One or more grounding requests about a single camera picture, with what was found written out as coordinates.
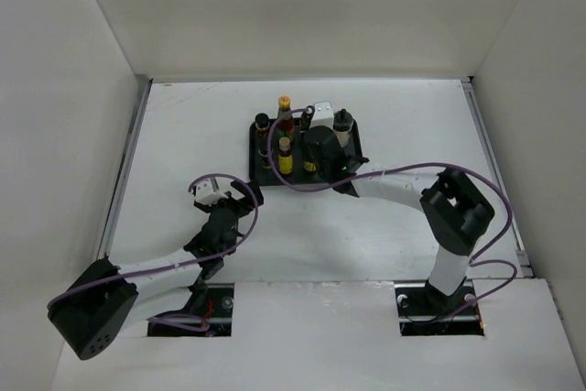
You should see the yellow sauce bottle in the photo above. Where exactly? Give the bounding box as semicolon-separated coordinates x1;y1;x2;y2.
278;136;294;176
303;159;317;173

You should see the clear grinder jar black lid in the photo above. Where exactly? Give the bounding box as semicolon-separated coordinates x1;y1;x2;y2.
332;108;353;147

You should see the black-capped spice jar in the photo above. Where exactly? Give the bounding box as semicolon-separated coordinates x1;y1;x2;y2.
255;113;271;142
257;138;275;169

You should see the white shaker black cap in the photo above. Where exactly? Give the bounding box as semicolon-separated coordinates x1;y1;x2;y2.
299;105;315;132

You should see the red chili sauce bottle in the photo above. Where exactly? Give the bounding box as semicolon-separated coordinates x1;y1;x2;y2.
277;95;295;143

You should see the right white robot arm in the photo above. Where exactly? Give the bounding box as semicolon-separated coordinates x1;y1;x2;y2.
304;126;494;315

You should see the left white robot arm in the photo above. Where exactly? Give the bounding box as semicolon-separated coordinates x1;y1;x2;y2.
48;175;264;361

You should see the black rectangular tray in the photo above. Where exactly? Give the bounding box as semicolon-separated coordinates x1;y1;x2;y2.
248;117;363;187

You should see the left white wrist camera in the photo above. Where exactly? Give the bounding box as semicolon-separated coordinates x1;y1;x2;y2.
189;178;227;206

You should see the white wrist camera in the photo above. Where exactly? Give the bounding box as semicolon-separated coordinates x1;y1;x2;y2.
309;101;334;130
189;178;227;206

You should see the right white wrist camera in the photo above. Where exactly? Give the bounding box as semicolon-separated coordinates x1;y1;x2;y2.
309;101;334;130

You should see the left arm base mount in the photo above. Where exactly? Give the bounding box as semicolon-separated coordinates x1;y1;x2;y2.
146;284;234;338

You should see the left aluminium table rail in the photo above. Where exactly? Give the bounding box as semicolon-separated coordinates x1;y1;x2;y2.
90;74;153;263

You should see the aluminium table rail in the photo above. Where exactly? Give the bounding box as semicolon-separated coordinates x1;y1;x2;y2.
461;77;535;278
90;74;153;263

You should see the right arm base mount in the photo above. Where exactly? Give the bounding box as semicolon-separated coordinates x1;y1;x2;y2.
394;281;484;337

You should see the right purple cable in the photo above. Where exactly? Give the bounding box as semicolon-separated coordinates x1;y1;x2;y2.
269;107;519;319

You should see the right aluminium table rail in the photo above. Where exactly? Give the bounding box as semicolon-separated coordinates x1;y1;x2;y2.
461;77;535;278

